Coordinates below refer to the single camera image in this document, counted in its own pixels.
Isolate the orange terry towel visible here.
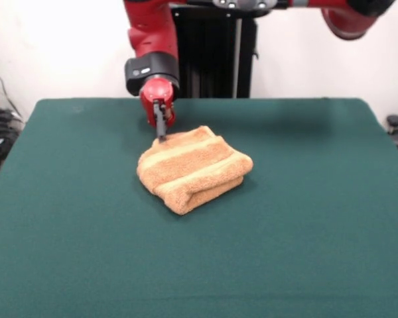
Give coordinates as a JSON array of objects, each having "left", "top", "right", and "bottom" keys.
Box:
[{"left": 136, "top": 125, "right": 254, "bottom": 216}]

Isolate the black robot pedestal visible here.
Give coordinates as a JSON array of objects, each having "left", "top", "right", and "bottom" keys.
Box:
[{"left": 170, "top": 0, "right": 273, "bottom": 99}]

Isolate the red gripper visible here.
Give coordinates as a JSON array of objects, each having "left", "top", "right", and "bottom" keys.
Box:
[{"left": 139, "top": 77, "right": 177, "bottom": 142}]

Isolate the dark green table cloth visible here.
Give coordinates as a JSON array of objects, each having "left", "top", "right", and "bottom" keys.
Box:
[{"left": 0, "top": 97, "right": 398, "bottom": 318}]

